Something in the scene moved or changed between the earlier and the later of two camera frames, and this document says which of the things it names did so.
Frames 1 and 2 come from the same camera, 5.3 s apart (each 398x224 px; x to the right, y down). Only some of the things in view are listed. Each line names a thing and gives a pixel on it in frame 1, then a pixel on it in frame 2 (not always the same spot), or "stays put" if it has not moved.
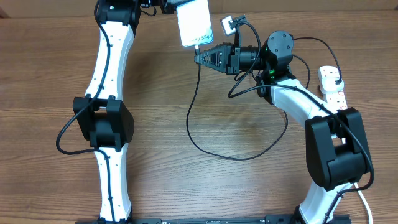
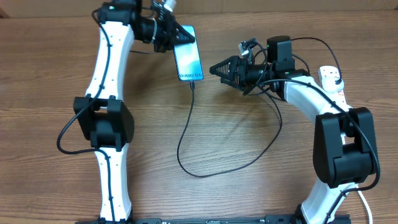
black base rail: [267, 219] stays put
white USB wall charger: [328, 84] stays put
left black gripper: [168, 6] → [172, 29]
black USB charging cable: [188, 111] → [264, 93]
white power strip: [336, 99] stays put
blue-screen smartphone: [194, 23] → [188, 57]
